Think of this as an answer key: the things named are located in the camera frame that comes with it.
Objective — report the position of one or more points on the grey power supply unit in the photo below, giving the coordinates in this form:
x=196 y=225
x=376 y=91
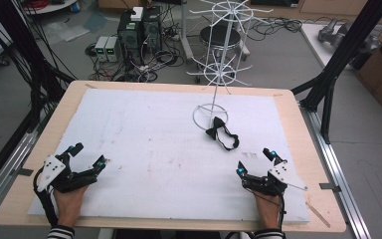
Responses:
x=112 y=49
x=100 y=48

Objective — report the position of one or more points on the grey machine part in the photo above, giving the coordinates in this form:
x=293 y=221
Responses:
x=336 y=35

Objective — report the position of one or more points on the person's right hand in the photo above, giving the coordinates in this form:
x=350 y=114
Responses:
x=268 y=210

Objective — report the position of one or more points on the white box device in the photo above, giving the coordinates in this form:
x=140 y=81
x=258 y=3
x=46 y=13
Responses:
x=137 y=14

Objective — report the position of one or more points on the clear plastic sheet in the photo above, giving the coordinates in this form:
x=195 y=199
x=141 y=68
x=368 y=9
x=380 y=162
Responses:
x=64 y=31

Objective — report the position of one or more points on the slim black computer tower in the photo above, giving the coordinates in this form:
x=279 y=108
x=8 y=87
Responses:
x=152 y=30

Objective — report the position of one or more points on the black metal frame stand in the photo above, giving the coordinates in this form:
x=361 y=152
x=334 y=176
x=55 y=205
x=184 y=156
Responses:
x=341 y=56

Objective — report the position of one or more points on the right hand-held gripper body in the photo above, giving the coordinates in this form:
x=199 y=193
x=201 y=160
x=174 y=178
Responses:
x=268 y=182

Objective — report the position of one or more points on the white low platform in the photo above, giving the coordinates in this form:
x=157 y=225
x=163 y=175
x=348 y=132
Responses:
x=315 y=43

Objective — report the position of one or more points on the thin wooden stick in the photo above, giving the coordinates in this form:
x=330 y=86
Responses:
x=318 y=215

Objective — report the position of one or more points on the white cart leg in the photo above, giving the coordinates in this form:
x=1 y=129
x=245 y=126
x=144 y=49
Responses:
x=185 y=33

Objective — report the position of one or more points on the black tape piece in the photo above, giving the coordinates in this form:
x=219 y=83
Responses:
x=25 y=172

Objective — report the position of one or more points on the round white table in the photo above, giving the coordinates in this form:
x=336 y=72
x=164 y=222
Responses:
x=51 y=6

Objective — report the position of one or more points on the black round stool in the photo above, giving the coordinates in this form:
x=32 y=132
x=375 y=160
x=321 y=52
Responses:
x=212 y=36

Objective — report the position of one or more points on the aluminium rail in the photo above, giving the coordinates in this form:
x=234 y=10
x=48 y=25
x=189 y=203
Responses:
x=3 y=179
x=336 y=172

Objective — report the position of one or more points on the person's left hand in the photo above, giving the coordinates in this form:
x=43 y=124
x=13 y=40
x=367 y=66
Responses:
x=69 y=205

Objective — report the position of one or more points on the white foam board mat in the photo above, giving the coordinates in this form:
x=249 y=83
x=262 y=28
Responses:
x=152 y=152

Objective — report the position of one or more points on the grey tape piece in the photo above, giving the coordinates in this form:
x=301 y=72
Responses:
x=329 y=187

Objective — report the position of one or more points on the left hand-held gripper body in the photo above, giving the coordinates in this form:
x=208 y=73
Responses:
x=54 y=167

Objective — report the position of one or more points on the large black computer tower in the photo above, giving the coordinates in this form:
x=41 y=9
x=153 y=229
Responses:
x=130 y=38

